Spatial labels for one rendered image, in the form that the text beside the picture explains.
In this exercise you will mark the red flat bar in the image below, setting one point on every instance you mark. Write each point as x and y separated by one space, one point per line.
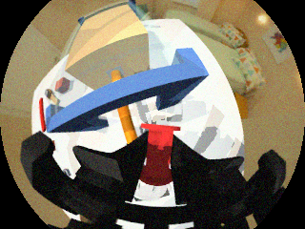
43 119

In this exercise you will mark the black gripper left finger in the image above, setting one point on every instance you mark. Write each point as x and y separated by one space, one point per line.
124 164

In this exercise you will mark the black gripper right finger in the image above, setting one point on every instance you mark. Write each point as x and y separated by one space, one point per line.
190 170

